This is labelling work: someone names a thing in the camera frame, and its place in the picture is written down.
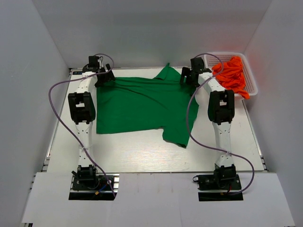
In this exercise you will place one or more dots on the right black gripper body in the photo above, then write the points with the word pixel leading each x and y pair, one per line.
pixel 194 82

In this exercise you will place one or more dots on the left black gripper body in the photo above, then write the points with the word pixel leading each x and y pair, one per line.
pixel 102 68

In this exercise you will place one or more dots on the green t shirt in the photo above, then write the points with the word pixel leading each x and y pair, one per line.
pixel 139 104

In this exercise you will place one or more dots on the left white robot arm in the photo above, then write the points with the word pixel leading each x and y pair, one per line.
pixel 83 112

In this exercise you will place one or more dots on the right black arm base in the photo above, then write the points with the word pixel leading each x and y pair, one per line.
pixel 210 191

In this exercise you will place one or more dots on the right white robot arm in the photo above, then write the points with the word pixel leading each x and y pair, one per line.
pixel 220 111

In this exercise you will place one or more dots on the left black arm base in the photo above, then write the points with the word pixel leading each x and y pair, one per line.
pixel 98 189

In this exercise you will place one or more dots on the white plastic basket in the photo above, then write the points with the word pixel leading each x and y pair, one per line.
pixel 251 86

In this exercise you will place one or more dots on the blue table label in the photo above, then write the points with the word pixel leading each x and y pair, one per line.
pixel 77 73

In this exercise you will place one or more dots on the orange t shirt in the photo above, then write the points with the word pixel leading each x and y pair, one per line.
pixel 230 75

